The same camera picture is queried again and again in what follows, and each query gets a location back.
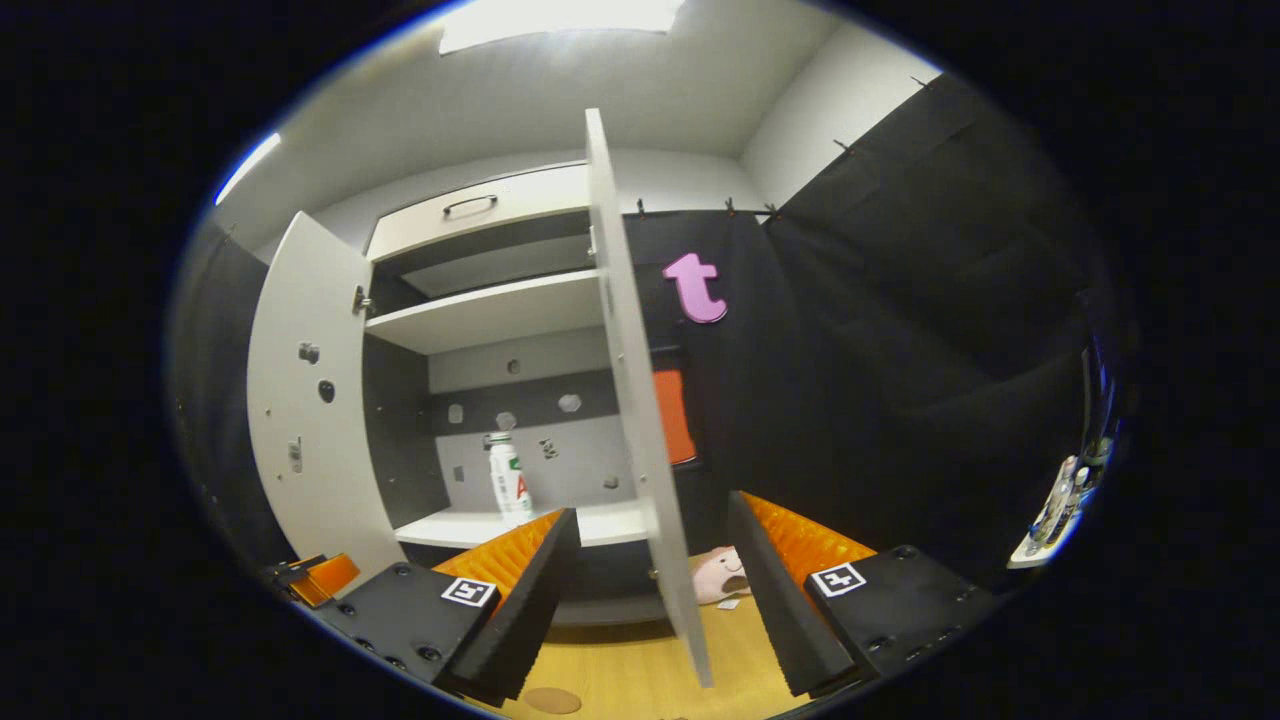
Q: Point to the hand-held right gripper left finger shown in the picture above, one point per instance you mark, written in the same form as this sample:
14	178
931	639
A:
520	600

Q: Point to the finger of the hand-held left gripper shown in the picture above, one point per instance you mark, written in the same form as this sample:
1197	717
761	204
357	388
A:
325	578

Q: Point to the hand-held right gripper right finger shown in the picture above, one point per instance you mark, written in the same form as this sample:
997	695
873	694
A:
775	600

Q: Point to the white drink bottle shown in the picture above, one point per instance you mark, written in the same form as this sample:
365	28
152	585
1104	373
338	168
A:
508	480

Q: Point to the white cabinet door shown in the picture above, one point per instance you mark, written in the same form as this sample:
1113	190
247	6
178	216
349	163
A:
310	330
640	400

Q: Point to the pink plush toy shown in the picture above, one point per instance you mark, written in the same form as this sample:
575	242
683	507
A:
715	575

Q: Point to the round cork coaster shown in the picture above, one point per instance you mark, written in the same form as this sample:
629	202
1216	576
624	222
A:
552	700

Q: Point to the small white side table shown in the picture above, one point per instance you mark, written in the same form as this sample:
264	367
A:
1030	558

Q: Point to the white open cabinet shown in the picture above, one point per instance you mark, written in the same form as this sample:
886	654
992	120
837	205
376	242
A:
480	310

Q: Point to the clear plastic bottle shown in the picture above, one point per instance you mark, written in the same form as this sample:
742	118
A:
1052	505

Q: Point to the dark slim bottle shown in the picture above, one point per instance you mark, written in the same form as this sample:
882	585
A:
1075	500

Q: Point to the black backdrop cloth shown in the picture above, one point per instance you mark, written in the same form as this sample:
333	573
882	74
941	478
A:
900	300

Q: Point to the white cabinet drawer front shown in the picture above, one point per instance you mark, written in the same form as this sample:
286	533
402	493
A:
530	205

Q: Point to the narrow ceiling light strip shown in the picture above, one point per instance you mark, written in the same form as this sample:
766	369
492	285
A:
248	168

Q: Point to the large ceiling light panel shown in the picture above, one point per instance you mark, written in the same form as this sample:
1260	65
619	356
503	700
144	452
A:
560	22

